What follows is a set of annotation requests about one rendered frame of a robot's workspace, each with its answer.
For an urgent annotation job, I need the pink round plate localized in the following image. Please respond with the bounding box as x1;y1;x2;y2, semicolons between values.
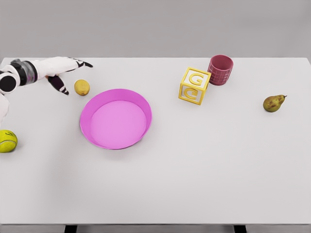
79;88;153;150

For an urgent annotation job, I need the yellow green tennis ball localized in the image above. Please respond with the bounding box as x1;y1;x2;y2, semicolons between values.
0;129;18;153

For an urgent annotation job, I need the dark pink ribbed cup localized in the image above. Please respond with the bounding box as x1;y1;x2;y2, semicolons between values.
207;54;234;86

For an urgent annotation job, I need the green brown pear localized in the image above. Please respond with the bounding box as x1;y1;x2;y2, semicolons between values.
262;94;288;113

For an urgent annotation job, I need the yellow letter G block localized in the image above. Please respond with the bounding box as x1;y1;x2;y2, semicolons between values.
178;67;212;106

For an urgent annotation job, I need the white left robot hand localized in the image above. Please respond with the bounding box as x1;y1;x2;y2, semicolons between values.
42;56;94;96

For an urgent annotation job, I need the yellow lemon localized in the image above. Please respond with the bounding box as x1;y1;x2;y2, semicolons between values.
74;79;91;96

